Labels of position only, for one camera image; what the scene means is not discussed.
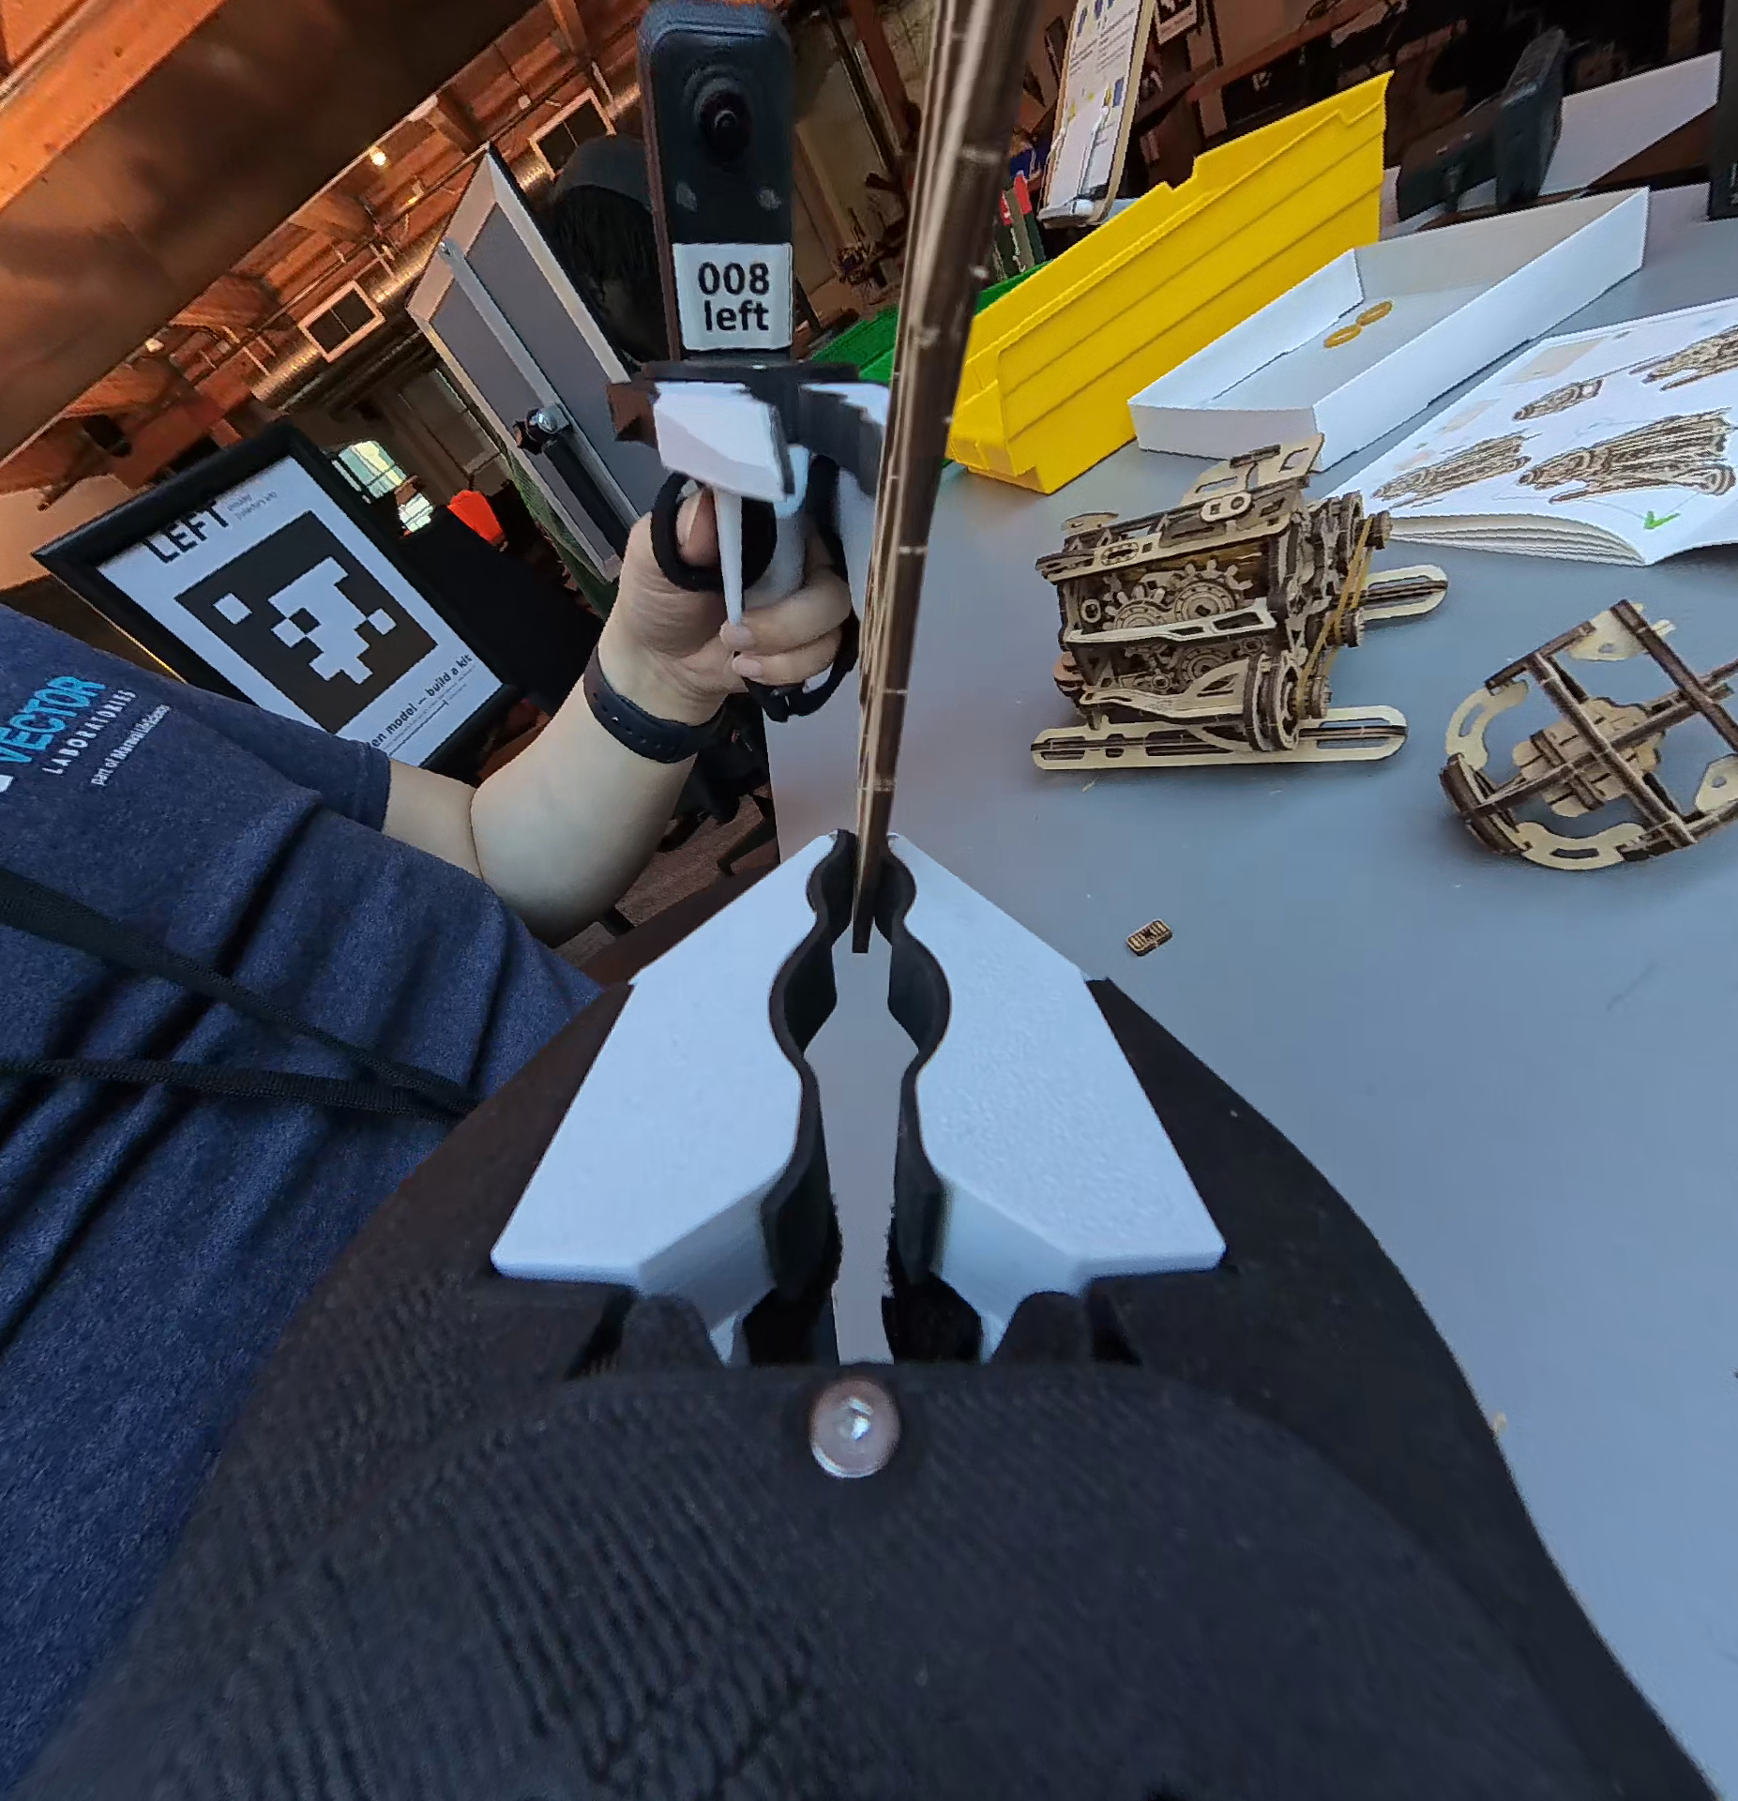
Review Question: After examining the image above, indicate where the black wrist band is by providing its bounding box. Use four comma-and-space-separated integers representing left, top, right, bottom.
580, 655, 737, 768

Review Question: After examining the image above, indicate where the green plastic bin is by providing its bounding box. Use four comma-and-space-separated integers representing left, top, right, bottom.
809, 267, 1039, 390

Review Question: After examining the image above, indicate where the grey partition panel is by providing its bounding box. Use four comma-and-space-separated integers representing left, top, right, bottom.
404, 147, 645, 566

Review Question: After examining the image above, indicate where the curved wooden frame assembly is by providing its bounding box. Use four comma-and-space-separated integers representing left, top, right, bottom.
1437, 598, 1738, 872

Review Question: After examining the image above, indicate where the white cardboard tray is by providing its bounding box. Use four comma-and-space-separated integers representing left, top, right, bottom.
1128, 186, 1650, 466

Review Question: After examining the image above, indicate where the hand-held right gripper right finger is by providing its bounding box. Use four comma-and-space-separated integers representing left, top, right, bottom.
869, 833, 1225, 1365

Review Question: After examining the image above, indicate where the person's blue shirt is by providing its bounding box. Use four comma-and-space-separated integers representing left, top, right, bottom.
0, 598, 601, 1748

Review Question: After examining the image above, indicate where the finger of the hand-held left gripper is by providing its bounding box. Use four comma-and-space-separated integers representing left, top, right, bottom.
652, 383, 803, 506
795, 377, 896, 474

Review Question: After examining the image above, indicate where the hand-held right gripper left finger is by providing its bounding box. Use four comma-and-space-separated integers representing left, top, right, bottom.
489, 830, 858, 1365

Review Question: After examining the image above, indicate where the black neck cord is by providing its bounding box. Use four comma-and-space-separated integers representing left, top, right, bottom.
0, 851, 476, 1121

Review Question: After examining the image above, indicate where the printed paper sign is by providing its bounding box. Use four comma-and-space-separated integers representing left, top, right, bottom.
1036, 0, 1159, 229

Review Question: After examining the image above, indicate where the wooden model frame part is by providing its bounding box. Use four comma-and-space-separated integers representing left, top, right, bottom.
852, 0, 1044, 956

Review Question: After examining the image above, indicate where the instruction booklet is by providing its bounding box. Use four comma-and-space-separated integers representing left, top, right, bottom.
1354, 302, 1738, 568

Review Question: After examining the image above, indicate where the black device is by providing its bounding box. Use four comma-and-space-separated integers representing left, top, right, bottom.
1396, 29, 1574, 220

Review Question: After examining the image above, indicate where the yellow plastic bin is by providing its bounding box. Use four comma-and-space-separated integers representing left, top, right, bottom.
946, 70, 1394, 495

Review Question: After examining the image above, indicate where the person's left hand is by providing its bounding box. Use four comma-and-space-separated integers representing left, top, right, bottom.
596, 478, 858, 729

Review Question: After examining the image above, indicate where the black office chair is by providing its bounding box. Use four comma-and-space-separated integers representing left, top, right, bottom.
543, 132, 672, 370

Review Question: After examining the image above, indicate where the wooden engine model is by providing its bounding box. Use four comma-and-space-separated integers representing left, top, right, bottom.
1030, 433, 1451, 777

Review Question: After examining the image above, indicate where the black framed marker sign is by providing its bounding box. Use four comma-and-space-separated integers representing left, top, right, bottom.
31, 423, 526, 784

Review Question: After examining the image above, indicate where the person's left forearm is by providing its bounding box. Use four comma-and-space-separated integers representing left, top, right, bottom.
383, 676, 757, 948

